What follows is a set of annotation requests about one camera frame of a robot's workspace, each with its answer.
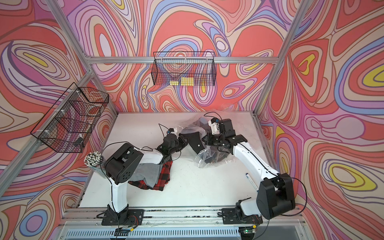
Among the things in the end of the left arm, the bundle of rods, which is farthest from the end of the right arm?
the bundle of rods

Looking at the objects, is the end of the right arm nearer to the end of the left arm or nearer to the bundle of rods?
the end of the left arm

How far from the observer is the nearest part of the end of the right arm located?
1.96ft
